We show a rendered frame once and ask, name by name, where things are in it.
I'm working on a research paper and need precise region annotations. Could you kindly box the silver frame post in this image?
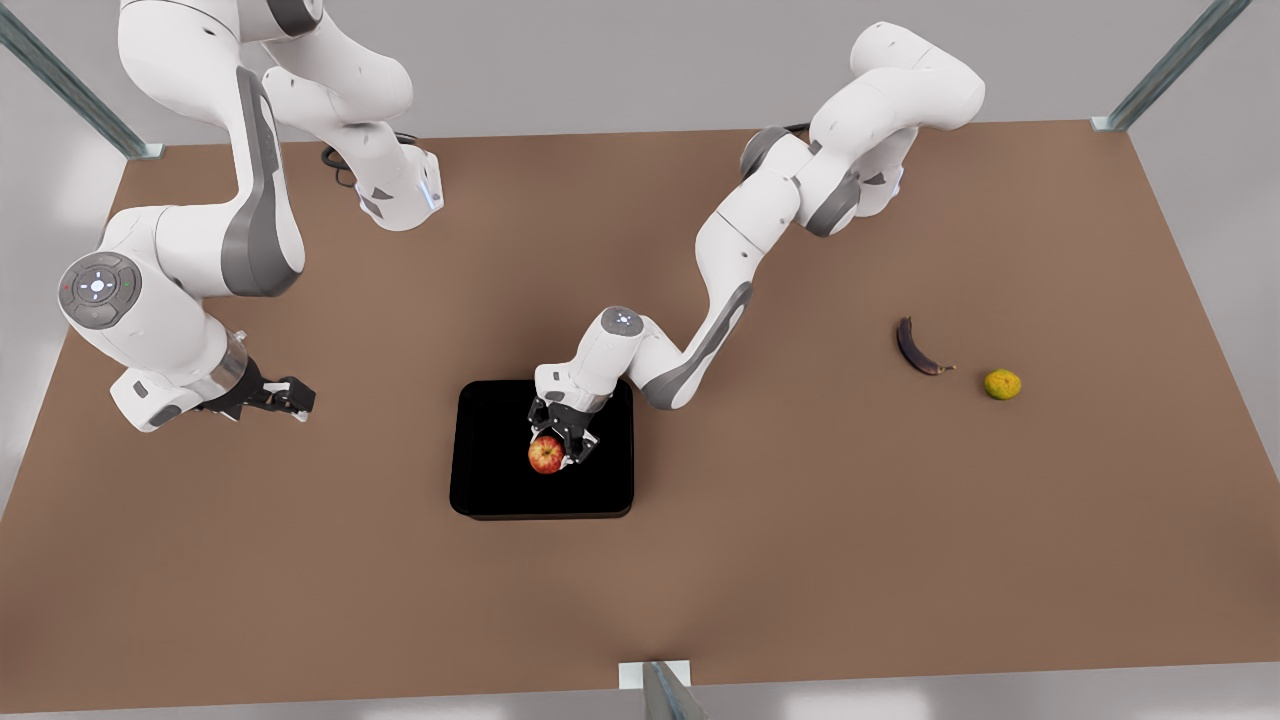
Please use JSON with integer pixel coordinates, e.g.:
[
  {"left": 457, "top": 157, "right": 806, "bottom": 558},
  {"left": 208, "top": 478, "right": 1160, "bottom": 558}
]
[
  {"left": 1090, "top": 0, "right": 1255, "bottom": 134},
  {"left": 0, "top": 8, "right": 165, "bottom": 161},
  {"left": 618, "top": 659, "right": 707, "bottom": 720}
]

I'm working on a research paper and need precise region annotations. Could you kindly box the black square tray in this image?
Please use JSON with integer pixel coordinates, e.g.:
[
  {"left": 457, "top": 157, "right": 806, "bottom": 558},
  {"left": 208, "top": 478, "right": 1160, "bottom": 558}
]
[{"left": 449, "top": 378, "right": 637, "bottom": 521}]

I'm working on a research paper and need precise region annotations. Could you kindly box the black cable loop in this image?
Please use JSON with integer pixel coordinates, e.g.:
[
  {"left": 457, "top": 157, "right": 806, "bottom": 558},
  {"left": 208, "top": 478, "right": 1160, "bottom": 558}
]
[{"left": 320, "top": 132, "right": 421, "bottom": 190}]

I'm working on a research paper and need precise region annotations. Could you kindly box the dark overripe banana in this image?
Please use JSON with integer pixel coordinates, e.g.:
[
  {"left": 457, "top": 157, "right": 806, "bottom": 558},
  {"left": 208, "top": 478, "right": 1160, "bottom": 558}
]
[{"left": 896, "top": 316, "right": 957, "bottom": 377}]

